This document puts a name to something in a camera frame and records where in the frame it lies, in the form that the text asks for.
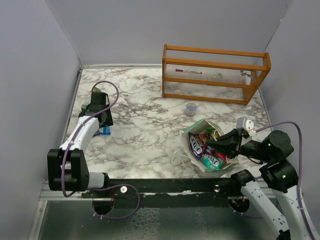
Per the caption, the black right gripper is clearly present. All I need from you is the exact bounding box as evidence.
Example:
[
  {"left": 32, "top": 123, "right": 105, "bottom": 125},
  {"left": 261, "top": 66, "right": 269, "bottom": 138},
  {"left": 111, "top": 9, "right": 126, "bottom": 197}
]
[{"left": 205, "top": 127, "right": 272, "bottom": 162}]

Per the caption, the small green snack packet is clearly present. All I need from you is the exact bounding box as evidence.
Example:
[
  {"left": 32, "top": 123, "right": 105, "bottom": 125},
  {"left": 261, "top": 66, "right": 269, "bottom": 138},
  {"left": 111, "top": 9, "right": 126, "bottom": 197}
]
[{"left": 81, "top": 87, "right": 101, "bottom": 110}]

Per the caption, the blue snack packet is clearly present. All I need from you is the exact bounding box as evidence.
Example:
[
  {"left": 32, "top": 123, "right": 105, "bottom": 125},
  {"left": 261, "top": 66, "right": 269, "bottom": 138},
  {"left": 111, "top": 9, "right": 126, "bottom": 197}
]
[{"left": 94, "top": 126, "right": 111, "bottom": 136}]

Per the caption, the printed paper bag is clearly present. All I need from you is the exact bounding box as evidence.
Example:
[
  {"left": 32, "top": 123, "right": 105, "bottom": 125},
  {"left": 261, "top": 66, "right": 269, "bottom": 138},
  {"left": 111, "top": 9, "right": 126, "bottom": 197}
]
[{"left": 170, "top": 118, "right": 240, "bottom": 175}]

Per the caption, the yellow green Fox's candy bag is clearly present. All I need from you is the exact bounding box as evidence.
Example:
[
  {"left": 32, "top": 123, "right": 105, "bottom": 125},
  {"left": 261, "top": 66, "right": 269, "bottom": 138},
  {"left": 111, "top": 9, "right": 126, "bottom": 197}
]
[{"left": 199, "top": 128, "right": 220, "bottom": 142}]

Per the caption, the purple snack packet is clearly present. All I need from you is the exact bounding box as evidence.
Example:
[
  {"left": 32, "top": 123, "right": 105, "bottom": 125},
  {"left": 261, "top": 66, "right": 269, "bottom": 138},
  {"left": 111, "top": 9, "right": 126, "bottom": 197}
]
[{"left": 188, "top": 132, "right": 206, "bottom": 160}]

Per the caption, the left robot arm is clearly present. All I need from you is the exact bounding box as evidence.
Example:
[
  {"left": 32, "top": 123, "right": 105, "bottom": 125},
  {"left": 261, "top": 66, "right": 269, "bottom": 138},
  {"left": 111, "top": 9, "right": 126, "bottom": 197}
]
[{"left": 47, "top": 92, "right": 113, "bottom": 198}]

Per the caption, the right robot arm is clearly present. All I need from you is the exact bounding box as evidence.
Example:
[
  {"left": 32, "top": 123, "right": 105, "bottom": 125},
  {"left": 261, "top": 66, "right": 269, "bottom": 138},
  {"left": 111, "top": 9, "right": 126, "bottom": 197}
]
[{"left": 206, "top": 128, "right": 320, "bottom": 240}]

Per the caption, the teal Fox's candy bag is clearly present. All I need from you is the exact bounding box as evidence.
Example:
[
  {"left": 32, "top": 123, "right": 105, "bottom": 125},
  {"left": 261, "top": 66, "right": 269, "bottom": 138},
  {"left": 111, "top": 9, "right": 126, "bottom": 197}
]
[{"left": 200, "top": 153, "right": 224, "bottom": 170}]

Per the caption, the red snack packet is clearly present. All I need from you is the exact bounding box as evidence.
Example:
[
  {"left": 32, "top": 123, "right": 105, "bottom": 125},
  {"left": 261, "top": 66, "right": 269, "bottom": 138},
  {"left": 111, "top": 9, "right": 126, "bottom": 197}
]
[{"left": 205, "top": 146, "right": 231, "bottom": 164}]

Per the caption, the clear plastic cup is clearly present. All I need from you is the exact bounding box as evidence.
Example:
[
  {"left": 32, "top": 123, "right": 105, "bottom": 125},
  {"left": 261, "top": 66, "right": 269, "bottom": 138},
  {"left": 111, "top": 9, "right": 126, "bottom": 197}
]
[{"left": 185, "top": 102, "right": 199, "bottom": 117}]

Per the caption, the purple marker pen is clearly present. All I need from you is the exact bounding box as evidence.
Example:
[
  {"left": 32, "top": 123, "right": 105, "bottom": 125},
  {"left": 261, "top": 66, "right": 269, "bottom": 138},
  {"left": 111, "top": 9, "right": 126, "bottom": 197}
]
[{"left": 175, "top": 69, "right": 202, "bottom": 74}]

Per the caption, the orange wooden shelf rack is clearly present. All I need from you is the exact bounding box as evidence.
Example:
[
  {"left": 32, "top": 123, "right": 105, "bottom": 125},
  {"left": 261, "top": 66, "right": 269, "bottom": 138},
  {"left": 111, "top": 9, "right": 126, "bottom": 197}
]
[{"left": 162, "top": 44, "right": 272, "bottom": 105}]

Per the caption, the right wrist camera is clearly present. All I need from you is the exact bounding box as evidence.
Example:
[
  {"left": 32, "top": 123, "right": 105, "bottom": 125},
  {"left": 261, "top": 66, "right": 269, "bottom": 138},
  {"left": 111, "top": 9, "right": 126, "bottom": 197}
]
[{"left": 236, "top": 116, "right": 257, "bottom": 137}]

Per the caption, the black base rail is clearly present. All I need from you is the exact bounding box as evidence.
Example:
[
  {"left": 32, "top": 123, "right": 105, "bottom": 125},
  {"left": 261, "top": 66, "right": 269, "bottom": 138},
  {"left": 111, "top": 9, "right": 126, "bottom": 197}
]
[{"left": 49, "top": 162, "right": 253, "bottom": 208}]

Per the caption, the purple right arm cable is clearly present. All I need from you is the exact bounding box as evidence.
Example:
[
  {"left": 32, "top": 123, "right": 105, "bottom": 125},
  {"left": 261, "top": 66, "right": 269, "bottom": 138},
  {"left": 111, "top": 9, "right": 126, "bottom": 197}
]
[{"left": 256, "top": 121, "right": 318, "bottom": 240}]

